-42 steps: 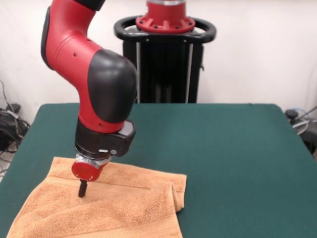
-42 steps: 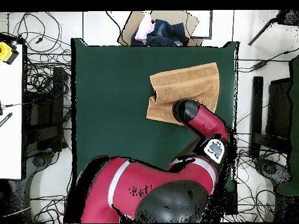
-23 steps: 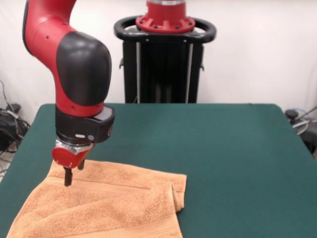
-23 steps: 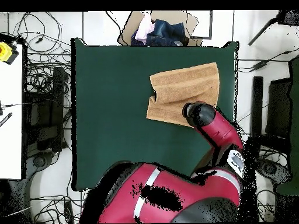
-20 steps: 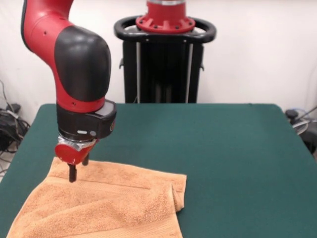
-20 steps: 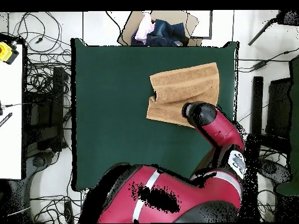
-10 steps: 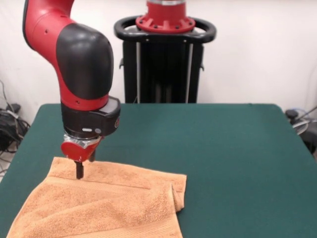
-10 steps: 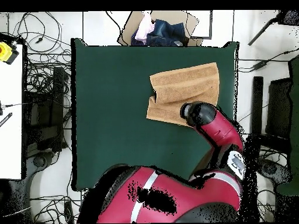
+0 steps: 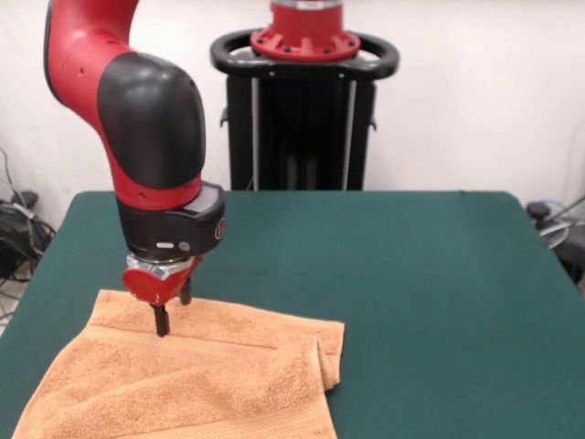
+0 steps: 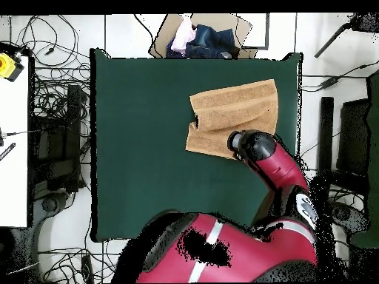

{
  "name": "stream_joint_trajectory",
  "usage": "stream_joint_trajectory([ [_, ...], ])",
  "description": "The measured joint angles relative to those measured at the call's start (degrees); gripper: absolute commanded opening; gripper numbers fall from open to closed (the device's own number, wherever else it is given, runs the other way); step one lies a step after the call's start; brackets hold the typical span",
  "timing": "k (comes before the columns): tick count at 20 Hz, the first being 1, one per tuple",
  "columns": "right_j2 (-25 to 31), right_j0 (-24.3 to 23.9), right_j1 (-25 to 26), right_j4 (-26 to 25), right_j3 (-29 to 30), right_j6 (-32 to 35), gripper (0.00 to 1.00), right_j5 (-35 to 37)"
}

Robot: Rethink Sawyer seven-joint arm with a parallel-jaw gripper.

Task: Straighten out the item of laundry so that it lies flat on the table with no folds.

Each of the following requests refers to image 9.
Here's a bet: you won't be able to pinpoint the blue grey cables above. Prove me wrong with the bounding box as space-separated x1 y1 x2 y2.
534 194 585 226

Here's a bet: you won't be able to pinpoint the black cable tangle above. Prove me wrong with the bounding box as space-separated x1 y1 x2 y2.
0 145 58 321

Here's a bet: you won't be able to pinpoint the black robot pedestal with handle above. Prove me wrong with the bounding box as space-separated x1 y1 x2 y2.
210 29 401 191

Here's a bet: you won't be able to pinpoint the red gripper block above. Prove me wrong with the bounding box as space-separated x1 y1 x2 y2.
121 255 205 339

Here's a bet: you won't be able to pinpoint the orange-brown terry towel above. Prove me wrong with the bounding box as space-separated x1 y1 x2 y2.
9 288 346 439

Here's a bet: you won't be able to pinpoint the dark green table cloth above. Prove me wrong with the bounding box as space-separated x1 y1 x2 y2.
0 190 585 439

